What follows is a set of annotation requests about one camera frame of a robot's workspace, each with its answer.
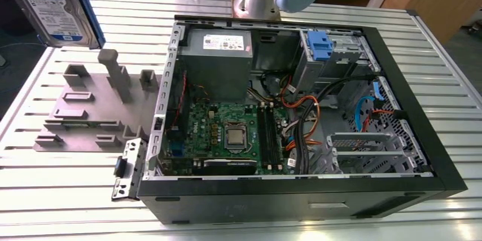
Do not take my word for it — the blue plastic drive latch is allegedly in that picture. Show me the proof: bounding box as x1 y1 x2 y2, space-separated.
307 31 333 62

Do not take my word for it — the hard disk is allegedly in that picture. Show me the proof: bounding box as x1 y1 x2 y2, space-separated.
0 0 106 49

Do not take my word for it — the blue data wire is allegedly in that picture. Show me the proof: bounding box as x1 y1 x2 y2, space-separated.
353 95 377 133

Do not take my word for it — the blue plastic clip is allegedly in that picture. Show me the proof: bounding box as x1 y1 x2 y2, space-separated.
372 81 384 102

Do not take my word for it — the orange data wire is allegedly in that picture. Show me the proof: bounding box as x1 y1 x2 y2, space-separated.
371 109 409 121

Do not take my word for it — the thin red wire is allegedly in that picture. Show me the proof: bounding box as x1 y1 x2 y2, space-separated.
176 70 188 129

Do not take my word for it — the CPU socket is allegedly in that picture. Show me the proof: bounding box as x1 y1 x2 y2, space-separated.
221 121 253 153

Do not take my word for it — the metal card retention bracket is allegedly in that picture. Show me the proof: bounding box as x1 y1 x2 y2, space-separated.
110 137 148 203

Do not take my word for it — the metal disk bay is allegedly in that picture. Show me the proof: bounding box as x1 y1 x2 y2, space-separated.
325 132 432 174

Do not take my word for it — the black RAM slot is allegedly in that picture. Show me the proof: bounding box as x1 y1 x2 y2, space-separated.
256 102 273 170
265 102 285 170

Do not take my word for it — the blue black video connector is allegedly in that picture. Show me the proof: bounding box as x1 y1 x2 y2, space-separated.
113 155 128 177

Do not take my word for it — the black open PC case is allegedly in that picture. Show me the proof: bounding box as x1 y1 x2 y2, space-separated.
136 14 468 225

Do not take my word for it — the green RAM stick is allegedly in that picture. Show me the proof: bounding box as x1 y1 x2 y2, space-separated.
60 121 102 129

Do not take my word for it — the green motherboard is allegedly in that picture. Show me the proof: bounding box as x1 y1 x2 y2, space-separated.
161 101 297 176

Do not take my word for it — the grey parts rack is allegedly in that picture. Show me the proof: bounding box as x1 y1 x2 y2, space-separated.
33 49 165 154

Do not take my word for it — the orange power wire bundle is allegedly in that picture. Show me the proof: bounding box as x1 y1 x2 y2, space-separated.
280 95 324 151

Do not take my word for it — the black cable bundle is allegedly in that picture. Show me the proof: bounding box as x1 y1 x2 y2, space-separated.
292 73 379 174

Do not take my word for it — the metal optical drive cage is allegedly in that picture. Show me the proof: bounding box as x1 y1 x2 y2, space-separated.
292 28 377 95

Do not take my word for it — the black graphics card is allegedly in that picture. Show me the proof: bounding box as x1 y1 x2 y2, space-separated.
157 156 258 177

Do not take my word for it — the grey power supply unit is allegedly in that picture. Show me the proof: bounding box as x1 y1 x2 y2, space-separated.
176 28 253 103

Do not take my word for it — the silver CPU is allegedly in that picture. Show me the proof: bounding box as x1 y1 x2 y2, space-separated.
225 128 248 144

